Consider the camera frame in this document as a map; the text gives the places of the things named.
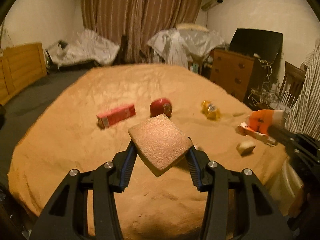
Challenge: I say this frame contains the right plastic covered pile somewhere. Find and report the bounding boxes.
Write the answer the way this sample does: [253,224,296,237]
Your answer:
[147,28,226,68]

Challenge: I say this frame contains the yellow crumpled wrapper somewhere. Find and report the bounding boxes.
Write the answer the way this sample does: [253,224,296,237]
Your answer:
[202,100,221,120]

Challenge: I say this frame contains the wooden chest of drawers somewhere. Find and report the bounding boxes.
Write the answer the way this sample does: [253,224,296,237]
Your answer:
[210,49,254,102]

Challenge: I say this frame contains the wooden chair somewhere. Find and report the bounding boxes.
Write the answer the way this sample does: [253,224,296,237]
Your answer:
[279,61,306,108]

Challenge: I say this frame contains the red carton box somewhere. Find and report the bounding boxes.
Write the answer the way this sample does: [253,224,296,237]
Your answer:
[97,104,136,129]

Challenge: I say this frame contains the red round ball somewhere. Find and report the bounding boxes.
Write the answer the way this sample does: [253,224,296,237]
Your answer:
[150,98,172,118]

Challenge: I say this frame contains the tangled white cables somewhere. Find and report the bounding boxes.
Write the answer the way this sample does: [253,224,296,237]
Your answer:
[247,58,288,111]

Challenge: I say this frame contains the brown striped curtain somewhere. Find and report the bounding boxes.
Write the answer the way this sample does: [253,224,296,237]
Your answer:
[81,0,202,63]

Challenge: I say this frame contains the tan kitchen sponge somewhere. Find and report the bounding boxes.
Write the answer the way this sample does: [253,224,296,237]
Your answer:
[128,114,193,177]

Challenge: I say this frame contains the left plastic covered pile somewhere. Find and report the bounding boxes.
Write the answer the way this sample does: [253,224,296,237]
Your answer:
[45,29,120,69]

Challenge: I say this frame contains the tan bed blanket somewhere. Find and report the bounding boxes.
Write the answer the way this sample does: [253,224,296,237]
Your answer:
[8,64,287,239]

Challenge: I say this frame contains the striped cloth cover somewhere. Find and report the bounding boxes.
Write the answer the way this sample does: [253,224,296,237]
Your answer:
[285,39,320,140]

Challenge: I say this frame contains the small tan foam piece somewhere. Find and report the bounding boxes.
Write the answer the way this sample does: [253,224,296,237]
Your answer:
[236,141,256,156]

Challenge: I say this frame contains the black flat television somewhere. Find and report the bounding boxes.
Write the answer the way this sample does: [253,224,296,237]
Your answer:
[229,28,283,80]

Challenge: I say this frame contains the plastic covered pile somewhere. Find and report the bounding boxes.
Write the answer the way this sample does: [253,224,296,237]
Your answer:
[147,28,226,68]
[45,29,120,69]

